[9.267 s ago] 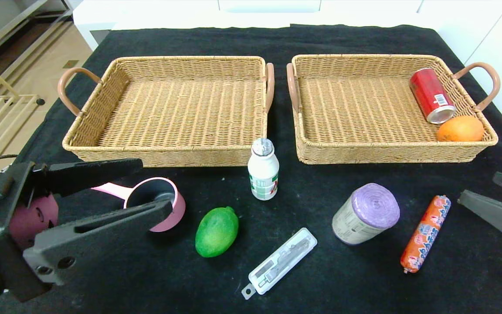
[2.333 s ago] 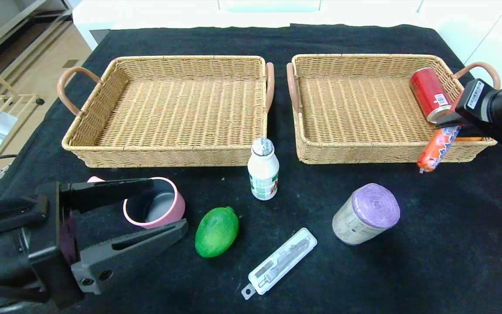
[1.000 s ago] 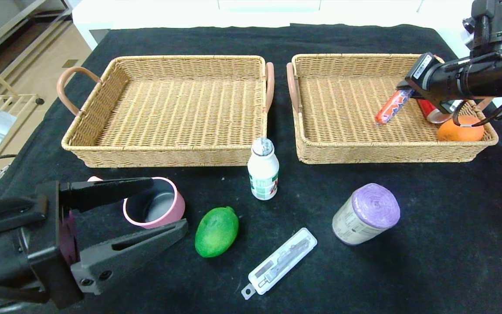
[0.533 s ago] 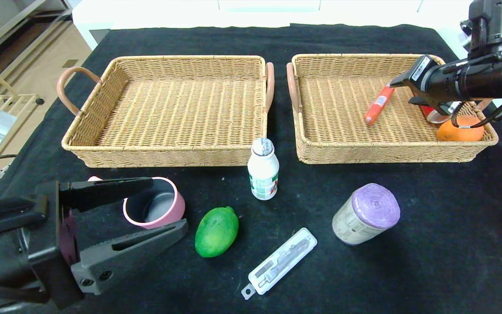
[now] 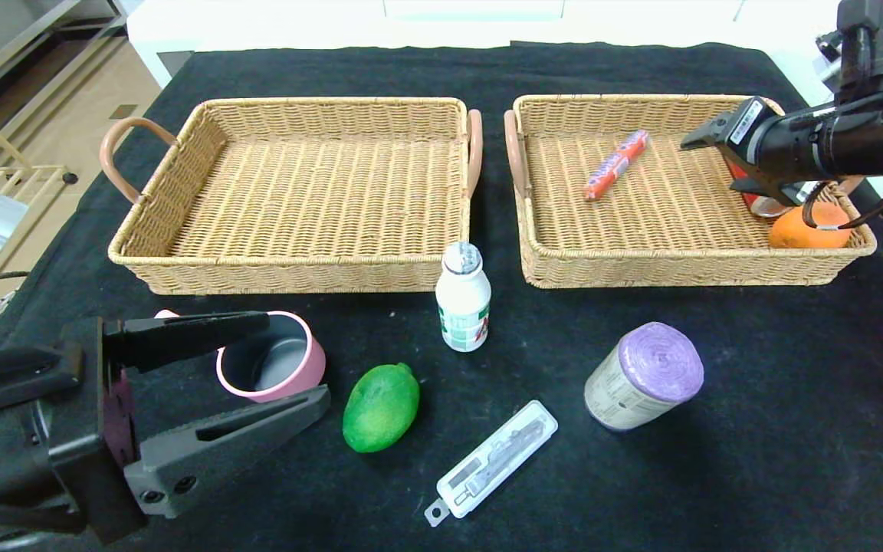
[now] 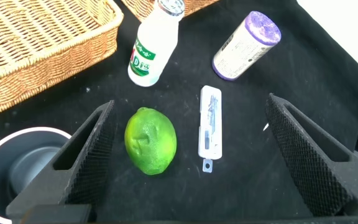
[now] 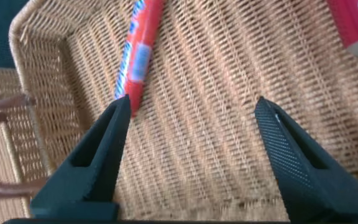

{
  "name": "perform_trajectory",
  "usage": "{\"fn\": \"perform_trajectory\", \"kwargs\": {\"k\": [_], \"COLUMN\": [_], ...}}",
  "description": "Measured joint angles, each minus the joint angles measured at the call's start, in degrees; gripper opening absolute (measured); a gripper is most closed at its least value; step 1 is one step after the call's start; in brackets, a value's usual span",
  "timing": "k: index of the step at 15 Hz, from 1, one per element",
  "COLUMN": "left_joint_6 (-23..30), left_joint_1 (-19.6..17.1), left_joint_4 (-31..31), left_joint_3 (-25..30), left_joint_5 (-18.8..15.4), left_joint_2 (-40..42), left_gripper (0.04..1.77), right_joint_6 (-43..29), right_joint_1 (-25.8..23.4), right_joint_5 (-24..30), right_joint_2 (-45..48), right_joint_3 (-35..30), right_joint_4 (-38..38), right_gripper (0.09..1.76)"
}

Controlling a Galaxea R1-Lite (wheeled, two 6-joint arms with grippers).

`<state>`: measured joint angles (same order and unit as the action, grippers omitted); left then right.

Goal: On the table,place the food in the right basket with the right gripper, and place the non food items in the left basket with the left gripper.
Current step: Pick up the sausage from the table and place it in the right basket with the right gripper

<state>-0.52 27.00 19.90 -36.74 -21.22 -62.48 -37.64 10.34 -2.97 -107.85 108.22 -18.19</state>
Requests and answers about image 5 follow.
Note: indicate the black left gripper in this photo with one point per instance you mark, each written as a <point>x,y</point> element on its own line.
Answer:
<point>95,429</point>

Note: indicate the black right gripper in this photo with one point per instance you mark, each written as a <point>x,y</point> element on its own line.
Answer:
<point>748,130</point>

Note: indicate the orange sausage stick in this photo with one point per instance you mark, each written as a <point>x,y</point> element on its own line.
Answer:
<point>616,165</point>

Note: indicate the purple trash bag roll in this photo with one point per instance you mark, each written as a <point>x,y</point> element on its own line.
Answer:
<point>641,376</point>

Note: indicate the small white milk bottle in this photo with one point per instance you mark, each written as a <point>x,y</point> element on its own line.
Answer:
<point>463,307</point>

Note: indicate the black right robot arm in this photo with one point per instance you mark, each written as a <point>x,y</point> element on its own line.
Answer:
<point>855,138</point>

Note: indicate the red soda can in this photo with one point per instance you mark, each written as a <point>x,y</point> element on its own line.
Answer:
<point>773,208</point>

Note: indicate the orange fruit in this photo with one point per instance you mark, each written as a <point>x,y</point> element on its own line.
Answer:
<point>798,234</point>

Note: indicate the green lime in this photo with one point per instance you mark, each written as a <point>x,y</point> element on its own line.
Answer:
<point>380,410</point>

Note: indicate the light wooden rack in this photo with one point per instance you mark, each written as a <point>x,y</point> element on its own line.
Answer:
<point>20,178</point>

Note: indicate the clear plastic blister pack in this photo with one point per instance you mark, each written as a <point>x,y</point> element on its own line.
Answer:
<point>499,456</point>

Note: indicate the grey metal shelf unit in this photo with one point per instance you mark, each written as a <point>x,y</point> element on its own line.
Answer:
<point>27,38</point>

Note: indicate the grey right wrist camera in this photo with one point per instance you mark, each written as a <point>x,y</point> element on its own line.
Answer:
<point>832,57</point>

